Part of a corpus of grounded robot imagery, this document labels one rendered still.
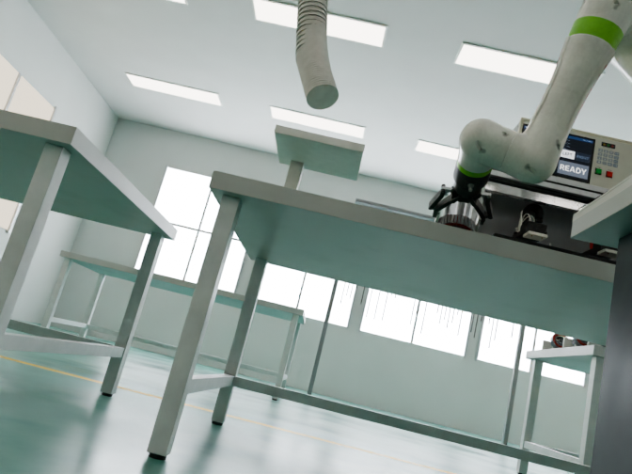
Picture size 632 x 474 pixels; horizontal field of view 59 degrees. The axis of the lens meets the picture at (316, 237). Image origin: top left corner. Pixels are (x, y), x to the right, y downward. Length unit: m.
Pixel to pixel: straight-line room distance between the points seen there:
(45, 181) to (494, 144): 1.13
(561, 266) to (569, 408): 7.31
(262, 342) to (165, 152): 3.27
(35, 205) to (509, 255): 1.23
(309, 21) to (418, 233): 1.80
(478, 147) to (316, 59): 1.61
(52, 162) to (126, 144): 7.63
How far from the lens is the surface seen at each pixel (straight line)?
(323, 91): 2.78
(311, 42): 2.97
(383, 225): 1.49
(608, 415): 1.21
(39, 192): 1.61
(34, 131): 1.64
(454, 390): 8.33
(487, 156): 1.41
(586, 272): 1.62
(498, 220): 2.12
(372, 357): 8.14
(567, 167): 2.13
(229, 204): 1.55
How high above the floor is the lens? 0.30
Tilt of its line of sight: 13 degrees up
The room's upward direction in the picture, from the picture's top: 14 degrees clockwise
